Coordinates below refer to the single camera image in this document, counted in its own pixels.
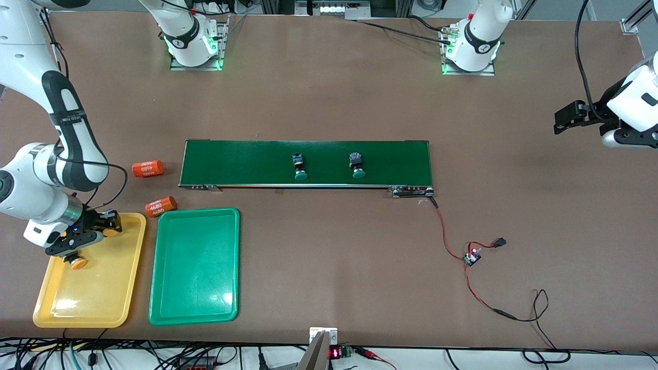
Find orange cylinder white 4680 print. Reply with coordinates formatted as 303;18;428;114
132;160;165;178
144;196;178;218

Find green mushroom push button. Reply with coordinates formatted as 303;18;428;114
348;152;367;180
291;153;309;181

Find yellow plastic tray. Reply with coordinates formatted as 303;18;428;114
32;212;147;329

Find green plastic tray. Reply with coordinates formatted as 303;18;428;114
148;207;241;326

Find green conveyor belt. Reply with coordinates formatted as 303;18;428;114
178;139;436;199

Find red lead with black plug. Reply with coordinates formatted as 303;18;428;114
469;237;508;253

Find black power strip red switches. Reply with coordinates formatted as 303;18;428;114
175;356;219;370

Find white light unit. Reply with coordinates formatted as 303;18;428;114
295;0;372;19

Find red black clip lead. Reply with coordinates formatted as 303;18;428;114
355;347;397;370

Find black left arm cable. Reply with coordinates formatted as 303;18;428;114
574;0;607;124

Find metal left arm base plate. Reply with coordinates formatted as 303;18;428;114
442;51;496;77

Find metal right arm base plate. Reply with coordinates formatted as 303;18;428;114
170;15;230;71

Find red black motor wire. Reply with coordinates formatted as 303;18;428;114
429;195;468;261

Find black cable across table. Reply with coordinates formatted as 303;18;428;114
355;14;458;46

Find red black power wire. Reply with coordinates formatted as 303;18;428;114
464;265;571;364

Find grey metal camera bracket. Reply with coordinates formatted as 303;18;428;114
297;327;338;370

